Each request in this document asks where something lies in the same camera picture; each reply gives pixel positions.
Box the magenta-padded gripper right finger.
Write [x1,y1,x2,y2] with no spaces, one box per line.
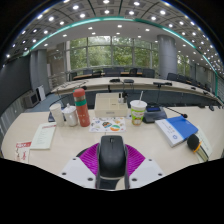
[124,143,166,190]

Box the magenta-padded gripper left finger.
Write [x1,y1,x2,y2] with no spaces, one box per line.
[58,143,101,189]

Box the black computer mouse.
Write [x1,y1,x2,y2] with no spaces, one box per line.
[95,134,130,191]

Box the white booklet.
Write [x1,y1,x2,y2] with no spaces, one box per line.
[29,122,58,150]

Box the blue and white book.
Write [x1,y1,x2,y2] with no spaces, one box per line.
[154,115,200,148]

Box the colourful sticker sheet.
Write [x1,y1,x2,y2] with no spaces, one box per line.
[88,116,127,134]

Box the white lidded mug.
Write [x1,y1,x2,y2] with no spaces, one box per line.
[62,103,79,128]

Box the green printed paper cup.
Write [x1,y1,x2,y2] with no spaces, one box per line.
[129,91,148,126]

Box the red bottle with green band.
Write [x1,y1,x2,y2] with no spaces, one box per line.
[72,87,91,128]

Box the pale green notebook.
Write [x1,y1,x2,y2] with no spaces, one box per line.
[194,126,214,159]

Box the white cardboard box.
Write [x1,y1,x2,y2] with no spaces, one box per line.
[93,92,129,119]

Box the white boxy appliance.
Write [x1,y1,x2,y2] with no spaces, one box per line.
[24,90,40,108]

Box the row of dark office chairs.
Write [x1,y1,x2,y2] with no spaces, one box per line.
[69,67,214,88]

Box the group of ceiling lights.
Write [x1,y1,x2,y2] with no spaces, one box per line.
[6,0,221,64]

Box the handheld microphone with orange ring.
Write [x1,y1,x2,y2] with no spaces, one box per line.
[186,133,209,163]

